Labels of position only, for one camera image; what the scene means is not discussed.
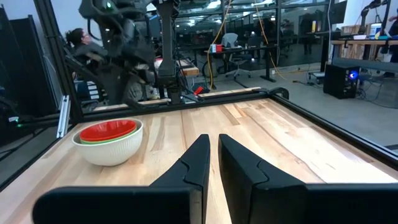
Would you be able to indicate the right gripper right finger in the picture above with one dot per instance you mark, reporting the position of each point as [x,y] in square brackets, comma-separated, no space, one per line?
[267,193]

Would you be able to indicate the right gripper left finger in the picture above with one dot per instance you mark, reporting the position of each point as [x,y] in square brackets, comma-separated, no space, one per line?
[174,193]

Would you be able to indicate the green plastic bowl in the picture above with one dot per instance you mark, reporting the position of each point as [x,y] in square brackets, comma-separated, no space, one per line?
[124,137]

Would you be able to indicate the red plastic bowl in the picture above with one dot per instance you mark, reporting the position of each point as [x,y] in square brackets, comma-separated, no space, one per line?
[107,130]

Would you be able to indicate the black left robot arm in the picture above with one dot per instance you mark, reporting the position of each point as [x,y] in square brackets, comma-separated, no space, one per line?
[121,40]

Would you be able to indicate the white ribbed bowl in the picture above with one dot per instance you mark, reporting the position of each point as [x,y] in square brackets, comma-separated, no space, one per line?
[109,154]

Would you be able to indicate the black computer tower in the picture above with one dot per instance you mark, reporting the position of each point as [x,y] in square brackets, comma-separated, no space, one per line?
[339,81]

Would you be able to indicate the grey office chair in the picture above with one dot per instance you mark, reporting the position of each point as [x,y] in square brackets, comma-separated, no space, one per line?
[236,57]

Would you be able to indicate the black office desk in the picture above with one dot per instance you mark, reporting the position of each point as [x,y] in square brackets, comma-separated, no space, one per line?
[245,49]

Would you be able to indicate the red and white box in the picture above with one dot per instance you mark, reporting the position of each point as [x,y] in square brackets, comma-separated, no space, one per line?
[217,48]

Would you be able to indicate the wooden workbench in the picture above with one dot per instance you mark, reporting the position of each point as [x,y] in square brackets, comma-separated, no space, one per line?
[357,49]

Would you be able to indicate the person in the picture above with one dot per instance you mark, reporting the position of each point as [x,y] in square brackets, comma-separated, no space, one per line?
[394,34]
[81,40]

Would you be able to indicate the black partition panel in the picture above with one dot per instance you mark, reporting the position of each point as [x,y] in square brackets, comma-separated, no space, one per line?
[25,71]

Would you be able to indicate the silver aluminium bracket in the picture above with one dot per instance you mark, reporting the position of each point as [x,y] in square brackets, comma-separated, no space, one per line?
[64,116]

